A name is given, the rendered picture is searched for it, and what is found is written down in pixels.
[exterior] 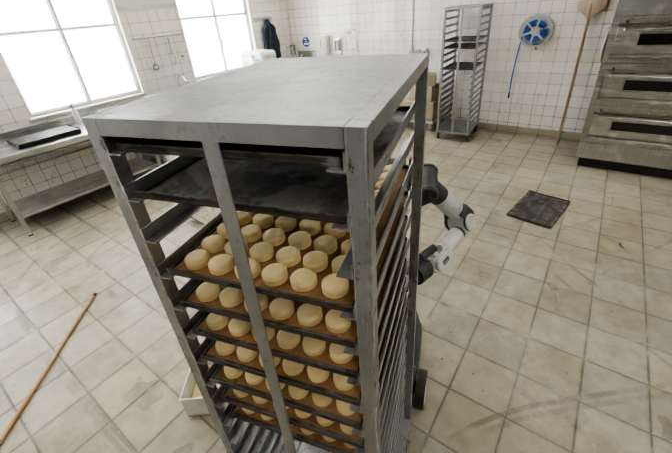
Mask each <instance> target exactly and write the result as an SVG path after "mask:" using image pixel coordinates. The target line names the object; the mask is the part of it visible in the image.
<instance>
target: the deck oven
mask: <svg viewBox="0 0 672 453"><path fill-rule="evenodd" d="M575 157H579V160H578V163H577V165H579V166H586V167H593V168H599V169H606V170H613V171H620V172H626V173H633V174H640V175H647V176H653V177H660V178H667V179H672V0H618V4H617V7H616V11H615V15H614V18H613V22H612V26H611V29H610V33H609V36H608V40H607V44H606V47H605V51H604V55H603V58H602V62H601V65H600V69H599V73H598V76H597V80H596V84H595V87H594V91H593V94H592V98H591V102H590V105H589V109H588V113H587V116H586V120H585V123H584V127H583V131H582V134H581V138H580V141H579V145H578V149H577V152H576V156H575Z"/></svg>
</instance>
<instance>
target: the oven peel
mask: <svg viewBox="0 0 672 453"><path fill-rule="evenodd" d="M606 4H607V0H578V3H577V10H578V11H579V12H580V13H582V14H583V15H584V16H585V18H586V23H585V28H584V32H583V36H582V40H581V44H580V49H579V53H578V57H577V61H576V65H575V69H574V73H573V77H572V81H571V86H570V90H569V93H568V97H567V101H566V105H565V109H564V113H563V117H562V121H561V125H560V128H559V132H558V136H557V140H556V143H555V144H558V142H559V139H560V135H561V131H562V127H563V124H564V120H565V116H566V112H567V108H568V105H569V101H570V97H571V93H572V89H573V85H574V81H575V77H576V73H577V69H578V65H579V61H580V57H581V53H582V49H583V44H584V40H585V36H586V32H587V28H588V24H589V19H590V18H591V17H592V16H593V15H594V14H596V13H598V12H599V11H601V10H602V9H604V7H605V6H606Z"/></svg>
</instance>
